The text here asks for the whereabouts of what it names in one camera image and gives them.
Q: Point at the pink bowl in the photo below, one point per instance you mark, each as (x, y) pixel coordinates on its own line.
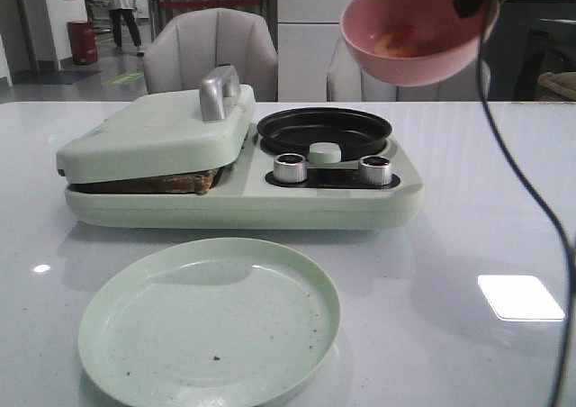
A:
(448, 43)

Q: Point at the green breakfast maker lid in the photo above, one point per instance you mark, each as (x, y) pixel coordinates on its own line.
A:
(165, 134)

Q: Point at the larger bread slice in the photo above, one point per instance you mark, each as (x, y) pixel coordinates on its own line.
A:
(187, 183)

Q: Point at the green breakfast maker base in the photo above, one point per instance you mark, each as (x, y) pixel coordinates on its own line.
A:
(243, 199)

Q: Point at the dark grey counter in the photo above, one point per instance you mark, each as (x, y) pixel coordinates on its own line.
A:
(531, 37)

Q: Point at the right beige chair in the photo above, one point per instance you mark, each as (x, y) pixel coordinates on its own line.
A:
(347, 82)

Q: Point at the beige chair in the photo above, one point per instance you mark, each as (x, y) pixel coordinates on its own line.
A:
(347, 82)
(195, 43)

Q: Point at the white cabinet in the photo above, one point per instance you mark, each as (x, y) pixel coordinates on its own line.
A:
(307, 34)

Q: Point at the black round frying pan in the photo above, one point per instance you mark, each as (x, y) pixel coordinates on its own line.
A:
(356, 133)

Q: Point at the right silver knob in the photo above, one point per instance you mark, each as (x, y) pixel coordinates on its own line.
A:
(374, 170)

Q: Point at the silver knob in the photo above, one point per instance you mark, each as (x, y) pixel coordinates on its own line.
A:
(374, 170)
(290, 168)

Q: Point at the left silver knob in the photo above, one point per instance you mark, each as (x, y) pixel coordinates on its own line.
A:
(290, 168)

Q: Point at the left beige chair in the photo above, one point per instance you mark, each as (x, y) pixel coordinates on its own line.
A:
(195, 43)

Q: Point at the person in white coat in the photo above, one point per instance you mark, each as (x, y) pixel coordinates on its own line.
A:
(123, 10)

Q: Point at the red trash bin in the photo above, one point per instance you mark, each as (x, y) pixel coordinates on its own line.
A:
(82, 42)

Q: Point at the light green plate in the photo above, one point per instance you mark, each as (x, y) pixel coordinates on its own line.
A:
(216, 322)

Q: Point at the green pan handle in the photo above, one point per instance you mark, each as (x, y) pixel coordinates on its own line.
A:
(328, 155)

